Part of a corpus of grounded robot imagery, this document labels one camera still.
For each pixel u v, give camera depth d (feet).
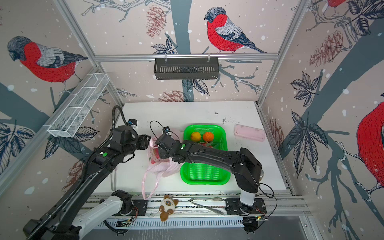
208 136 3.04
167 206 2.35
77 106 2.54
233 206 2.39
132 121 2.16
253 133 3.31
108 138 1.81
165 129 2.28
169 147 1.89
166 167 2.35
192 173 2.81
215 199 2.54
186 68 3.46
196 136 3.11
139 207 2.39
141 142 2.16
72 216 1.35
